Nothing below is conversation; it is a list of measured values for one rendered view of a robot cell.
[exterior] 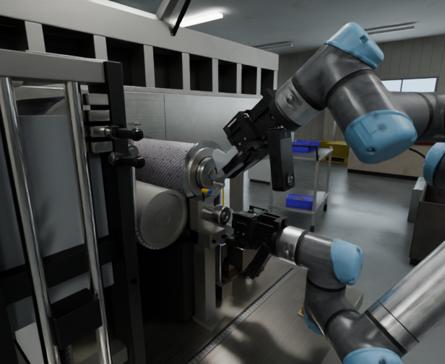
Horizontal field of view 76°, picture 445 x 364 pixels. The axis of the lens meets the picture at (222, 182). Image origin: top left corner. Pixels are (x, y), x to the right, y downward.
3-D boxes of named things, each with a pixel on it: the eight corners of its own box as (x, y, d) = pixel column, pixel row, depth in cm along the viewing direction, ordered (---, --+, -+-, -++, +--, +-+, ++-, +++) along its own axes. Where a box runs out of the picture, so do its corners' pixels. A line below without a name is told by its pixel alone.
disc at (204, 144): (183, 212, 61) (180, 143, 57) (181, 211, 61) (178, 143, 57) (227, 196, 72) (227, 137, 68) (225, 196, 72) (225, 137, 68)
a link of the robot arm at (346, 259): (349, 298, 50) (355, 255, 48) (292, 276, 57) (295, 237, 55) (362, 279, 56) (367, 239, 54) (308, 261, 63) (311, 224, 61)
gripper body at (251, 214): (248, 204, 71) (292, 215, 63) (247, 235, 73) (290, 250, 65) (229, 211, 65) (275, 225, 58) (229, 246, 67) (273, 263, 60)
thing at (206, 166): (221, 152, 64) (225, 183, 67) (214, 152, 65) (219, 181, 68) (198, 164, 59) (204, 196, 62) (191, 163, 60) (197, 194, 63)
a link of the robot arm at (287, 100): (329, 110, 49) (309, 111, 43) (308, 127, 52) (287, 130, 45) (304, 77, 50) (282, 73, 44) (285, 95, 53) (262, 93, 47)
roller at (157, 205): (142, 257, 54) (138, 197, 51) (81, 224, 70) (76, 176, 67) (188, 236, 63) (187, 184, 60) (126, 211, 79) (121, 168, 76)
